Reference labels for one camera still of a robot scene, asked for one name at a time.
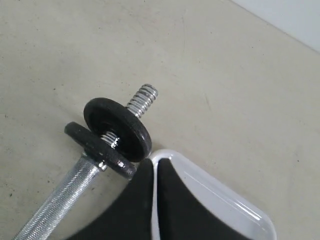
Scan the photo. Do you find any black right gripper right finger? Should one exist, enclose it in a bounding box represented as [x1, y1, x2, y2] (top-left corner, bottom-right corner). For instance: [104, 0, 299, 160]
[157, 159, 240, 240]

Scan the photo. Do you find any chrome threaded dumbbell bar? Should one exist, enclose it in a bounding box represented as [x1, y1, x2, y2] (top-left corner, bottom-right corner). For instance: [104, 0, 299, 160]
[14, 84, 158, 240]

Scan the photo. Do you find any black weight plate far end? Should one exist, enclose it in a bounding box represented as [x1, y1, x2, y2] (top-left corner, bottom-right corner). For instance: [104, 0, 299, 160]
[64, 122, 137, 180]

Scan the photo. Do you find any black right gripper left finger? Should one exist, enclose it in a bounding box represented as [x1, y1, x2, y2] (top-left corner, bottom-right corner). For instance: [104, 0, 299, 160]
[69, 158, 153, 240]

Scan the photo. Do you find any black weight plate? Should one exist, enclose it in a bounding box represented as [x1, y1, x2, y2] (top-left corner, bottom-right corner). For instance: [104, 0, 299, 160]
[83, 97, 152, 163]

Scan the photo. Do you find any white rectangular tray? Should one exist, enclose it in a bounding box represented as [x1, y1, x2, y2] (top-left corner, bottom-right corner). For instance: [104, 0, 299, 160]
[149, 149, 277, 240]

